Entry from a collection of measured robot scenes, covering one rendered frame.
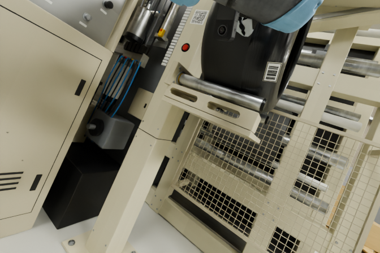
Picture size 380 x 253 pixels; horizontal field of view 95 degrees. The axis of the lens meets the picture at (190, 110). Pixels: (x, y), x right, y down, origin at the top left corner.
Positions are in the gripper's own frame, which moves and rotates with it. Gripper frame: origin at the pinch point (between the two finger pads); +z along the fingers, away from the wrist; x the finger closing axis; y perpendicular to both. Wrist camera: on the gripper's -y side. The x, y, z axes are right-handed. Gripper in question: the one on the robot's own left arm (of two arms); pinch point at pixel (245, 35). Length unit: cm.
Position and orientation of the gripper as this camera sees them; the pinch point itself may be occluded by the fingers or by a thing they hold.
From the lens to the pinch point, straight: 57.0
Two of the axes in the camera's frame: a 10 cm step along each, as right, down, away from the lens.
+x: -8.1, -3.3, 4.9
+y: 4.1, -9.1, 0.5
